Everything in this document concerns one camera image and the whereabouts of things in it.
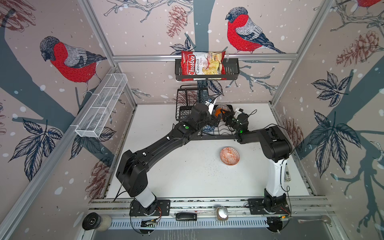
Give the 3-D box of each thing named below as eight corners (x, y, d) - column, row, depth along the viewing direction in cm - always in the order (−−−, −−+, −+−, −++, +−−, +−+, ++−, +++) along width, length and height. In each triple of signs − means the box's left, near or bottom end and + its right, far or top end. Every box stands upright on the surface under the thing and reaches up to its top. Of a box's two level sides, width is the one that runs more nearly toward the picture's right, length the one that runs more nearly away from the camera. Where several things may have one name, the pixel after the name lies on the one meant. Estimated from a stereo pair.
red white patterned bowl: (221, 165, 89) (221, 163, 86) (219, 150, 96) (220, 147, 93) (239, 165, 89) (241, 163, 86) (236, 150, 96) (237, 147, 93)
